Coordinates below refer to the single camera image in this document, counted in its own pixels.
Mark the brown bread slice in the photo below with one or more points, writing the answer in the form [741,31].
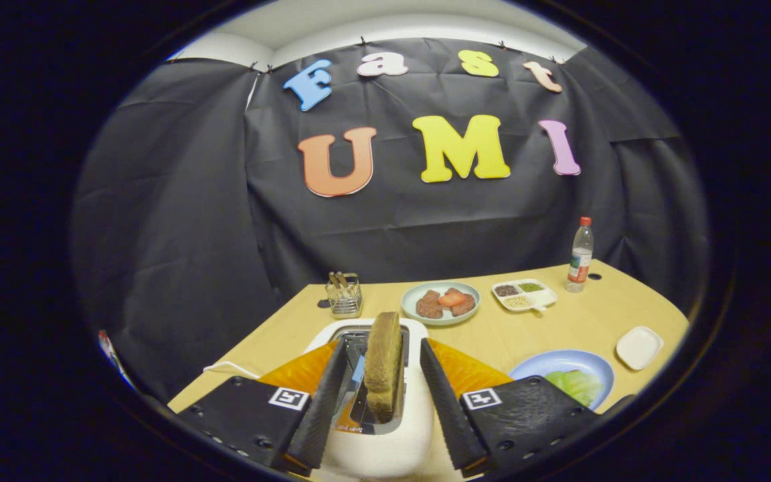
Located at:
[383,361]

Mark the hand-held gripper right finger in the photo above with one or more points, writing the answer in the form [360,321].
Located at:
[444,408]

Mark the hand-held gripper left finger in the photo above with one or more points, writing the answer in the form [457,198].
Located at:
[322,408]

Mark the white rounded square plate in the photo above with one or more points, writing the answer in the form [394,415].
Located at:
[640,348]

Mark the blue round plate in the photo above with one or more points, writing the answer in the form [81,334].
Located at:
[553,361]

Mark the brown meat piece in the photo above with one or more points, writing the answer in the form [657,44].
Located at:
[466,306]
[429,306]

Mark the clear bottle red cap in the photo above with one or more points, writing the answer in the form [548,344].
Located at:
[580,258]

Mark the green lettuce leaf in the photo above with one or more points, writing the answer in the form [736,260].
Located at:
[579,387]

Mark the red tomato slice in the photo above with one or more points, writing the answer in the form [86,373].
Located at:
[451,298]

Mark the white divided condiment tray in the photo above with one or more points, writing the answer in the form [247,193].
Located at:
[543,298]

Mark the pale green plate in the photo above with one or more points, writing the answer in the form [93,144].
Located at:
[452,320]

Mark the white toaster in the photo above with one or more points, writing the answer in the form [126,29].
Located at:
[379,452]

